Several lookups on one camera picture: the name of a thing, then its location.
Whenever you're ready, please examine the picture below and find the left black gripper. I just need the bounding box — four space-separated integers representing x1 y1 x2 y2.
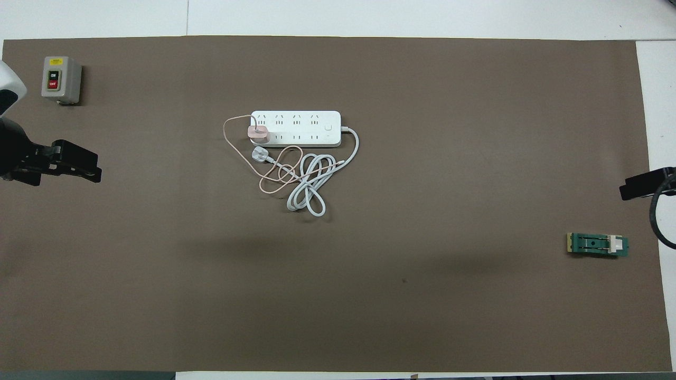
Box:
0 118 102 186

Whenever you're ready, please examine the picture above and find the pink charger cable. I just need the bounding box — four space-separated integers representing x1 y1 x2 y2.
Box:
222 115 347 195

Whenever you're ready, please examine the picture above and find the brown table mat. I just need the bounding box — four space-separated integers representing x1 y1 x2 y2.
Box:
0 35 672 373

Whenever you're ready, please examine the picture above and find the white power strip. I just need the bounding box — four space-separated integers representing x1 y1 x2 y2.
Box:
249 110 342 148

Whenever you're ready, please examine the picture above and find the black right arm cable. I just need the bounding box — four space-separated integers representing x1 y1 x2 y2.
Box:
649 172 676 250

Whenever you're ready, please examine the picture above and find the green knife switch board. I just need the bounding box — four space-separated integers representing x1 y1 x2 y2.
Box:
567 232 630 259

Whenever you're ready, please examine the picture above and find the grey on-off switch box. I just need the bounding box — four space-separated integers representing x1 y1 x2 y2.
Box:
41 56 83 105

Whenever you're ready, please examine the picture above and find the white power strip cord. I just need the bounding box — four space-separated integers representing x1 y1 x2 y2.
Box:
251 126 360 217

